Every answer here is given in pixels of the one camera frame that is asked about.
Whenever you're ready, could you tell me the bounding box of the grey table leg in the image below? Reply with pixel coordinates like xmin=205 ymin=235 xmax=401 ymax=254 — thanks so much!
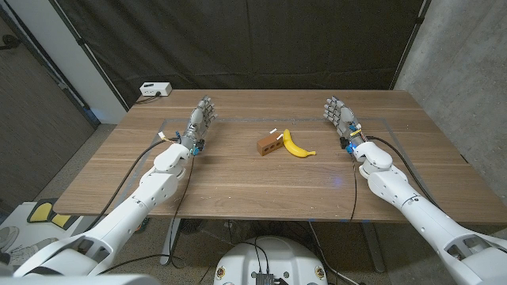
xmin=160 ymin=218 xmax=181 ymax=265
xmin=360 ymin=221 xmax=386 ymax=273

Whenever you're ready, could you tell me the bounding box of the black backdrop pole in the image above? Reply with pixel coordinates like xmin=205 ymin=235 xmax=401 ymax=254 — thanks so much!
xmin=390 ymin=0 xmax=433 ymax=90
xmin=47 ymin=0 xmax=130 ymax=112

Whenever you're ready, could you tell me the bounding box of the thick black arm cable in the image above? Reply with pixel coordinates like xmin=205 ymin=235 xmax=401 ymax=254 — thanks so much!
xmin=82 ymin=136 xmax=181 ymax=233
xmin=366 ymin=135 xmax=441 ymax=210

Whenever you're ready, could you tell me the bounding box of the white power strip box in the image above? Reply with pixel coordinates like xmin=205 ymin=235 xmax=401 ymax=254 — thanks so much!
xmin=139 ymin=82 xmax=173 ymax=97

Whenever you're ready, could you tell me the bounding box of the clear plastic screen protector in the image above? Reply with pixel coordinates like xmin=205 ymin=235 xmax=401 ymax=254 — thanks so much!
xmin=257 ymin=127 xmax=284 ymax=148

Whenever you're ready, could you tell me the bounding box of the thin black arm wire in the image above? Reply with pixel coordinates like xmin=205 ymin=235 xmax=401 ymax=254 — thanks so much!
xmin=350 ymin=156 xmax=358 ymax=222
xmin=97 ymin=154 xmax=196 ymax=276

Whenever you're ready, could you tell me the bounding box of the colourful sneaker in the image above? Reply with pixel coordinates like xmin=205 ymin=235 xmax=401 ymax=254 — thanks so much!
xmin=134 ymin=217 xmax=151 ymax=234

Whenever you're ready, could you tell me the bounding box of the black backdrop curtain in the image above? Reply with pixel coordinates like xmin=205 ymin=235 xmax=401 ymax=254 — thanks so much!
xmin=49 ymin=0 xmax=427 ymax=108

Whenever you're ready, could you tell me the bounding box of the yellow toy banana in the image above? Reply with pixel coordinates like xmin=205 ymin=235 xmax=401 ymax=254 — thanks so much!
xmin=282 ymin=128 xmax=318 ymax=159

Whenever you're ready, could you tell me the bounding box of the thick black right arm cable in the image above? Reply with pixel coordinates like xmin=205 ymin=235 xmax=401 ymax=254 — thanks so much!
xmin=366 ymin=135 xmax=441 ymax=210

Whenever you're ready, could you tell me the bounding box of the white robot torso edge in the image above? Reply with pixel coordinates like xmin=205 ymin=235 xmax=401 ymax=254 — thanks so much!
xmin=0 ymin=273 xmax=162 ymax=285

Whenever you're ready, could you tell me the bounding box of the black power strip cord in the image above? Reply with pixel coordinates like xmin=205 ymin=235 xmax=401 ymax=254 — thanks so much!
xmin=134 ymin=93 xmax=162 ymax=105

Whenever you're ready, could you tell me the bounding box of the brown toy brick block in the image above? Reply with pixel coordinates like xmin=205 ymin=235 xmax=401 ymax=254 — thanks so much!
xmin=256 ymin=131 xmax=285 ymax=157

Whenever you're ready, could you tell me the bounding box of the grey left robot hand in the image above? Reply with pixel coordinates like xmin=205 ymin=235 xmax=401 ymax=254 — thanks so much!
xmin=180 ymin=94 xmax=218 ymax=156

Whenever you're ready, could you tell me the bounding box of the thin black left arm wire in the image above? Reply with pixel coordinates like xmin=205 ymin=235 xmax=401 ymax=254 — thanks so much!
xmin=97 ymin=154 xmax=196 ymax=276

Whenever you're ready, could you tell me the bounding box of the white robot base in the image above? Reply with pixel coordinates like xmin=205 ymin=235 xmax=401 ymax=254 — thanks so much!
xmin=213 ymin=236 xmax=329 ymax=285

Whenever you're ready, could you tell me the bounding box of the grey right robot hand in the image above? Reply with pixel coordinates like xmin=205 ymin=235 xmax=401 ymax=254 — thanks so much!
xmin=323 ymin=96 xmax=368 ymax=154

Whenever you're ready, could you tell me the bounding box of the thin black right arm wire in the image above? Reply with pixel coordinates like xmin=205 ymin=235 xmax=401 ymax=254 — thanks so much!
xmin=350 ymin=156 xmax=358 ymax=222

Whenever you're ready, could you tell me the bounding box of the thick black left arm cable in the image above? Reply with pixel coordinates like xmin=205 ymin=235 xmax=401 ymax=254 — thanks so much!
xmin=82 ymin=136 xmax=181 ymax=233

